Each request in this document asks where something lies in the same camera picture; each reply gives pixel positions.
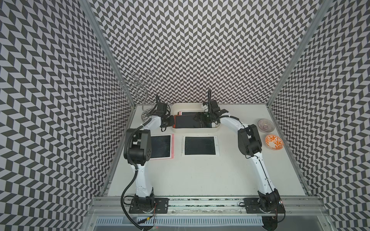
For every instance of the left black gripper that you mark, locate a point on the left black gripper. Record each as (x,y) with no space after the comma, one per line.
(172,121)

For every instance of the red framed writing tablet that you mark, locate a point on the red framed writing tablet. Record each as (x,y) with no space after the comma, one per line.
(190,122)

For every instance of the pink edged writing tablet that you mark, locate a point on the pink edged writing tablet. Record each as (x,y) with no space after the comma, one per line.
(162,147)

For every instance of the white framed writing tablet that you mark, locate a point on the white framed writing tablet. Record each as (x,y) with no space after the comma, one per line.
(200,146)

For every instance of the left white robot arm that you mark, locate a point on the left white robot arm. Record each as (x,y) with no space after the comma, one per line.
(138,151)

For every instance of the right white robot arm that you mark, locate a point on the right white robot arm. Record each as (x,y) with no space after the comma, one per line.
(250,145)

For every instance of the cream storage box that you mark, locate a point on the cream storage box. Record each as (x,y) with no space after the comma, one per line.
(196,107)

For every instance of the pink tablet in box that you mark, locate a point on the pink tablet in box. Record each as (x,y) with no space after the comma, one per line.
(189,113)

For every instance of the clear glass bowl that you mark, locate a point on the clear glass bowl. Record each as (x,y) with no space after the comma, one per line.
(266,125)

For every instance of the orange patterned bowl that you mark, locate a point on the orange patterned bowl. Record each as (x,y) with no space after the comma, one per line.
(274,142)

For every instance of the silver wire stand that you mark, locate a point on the silver wire stand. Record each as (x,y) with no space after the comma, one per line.
(137,86)

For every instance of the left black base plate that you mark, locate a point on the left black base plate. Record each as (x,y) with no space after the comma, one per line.
(141,205)

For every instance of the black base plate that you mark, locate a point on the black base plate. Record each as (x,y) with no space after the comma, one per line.
(263,206)
(141,205)

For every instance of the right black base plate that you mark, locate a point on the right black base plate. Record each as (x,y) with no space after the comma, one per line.
(263,206)

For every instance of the aluminium front rail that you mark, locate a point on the aluminium front rail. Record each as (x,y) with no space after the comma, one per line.
(236,205)

